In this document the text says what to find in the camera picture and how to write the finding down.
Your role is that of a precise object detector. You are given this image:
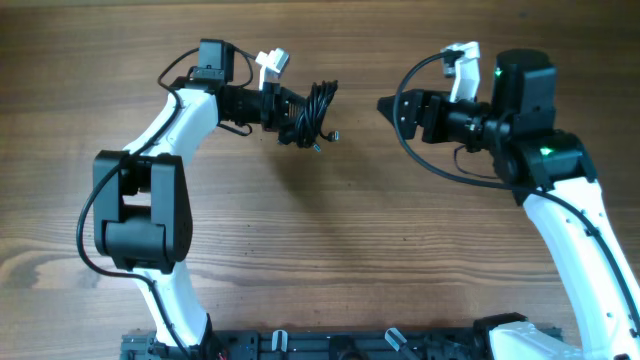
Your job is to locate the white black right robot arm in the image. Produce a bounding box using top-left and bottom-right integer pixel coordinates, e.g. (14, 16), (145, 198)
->
(377, 42), (639, 359)

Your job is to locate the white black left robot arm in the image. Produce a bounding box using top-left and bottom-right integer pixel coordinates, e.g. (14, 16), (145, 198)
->
(76, 39), (337, 359)

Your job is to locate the black USB cable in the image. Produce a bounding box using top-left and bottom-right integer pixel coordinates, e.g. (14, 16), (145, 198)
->
(277, 79), (341, 152)

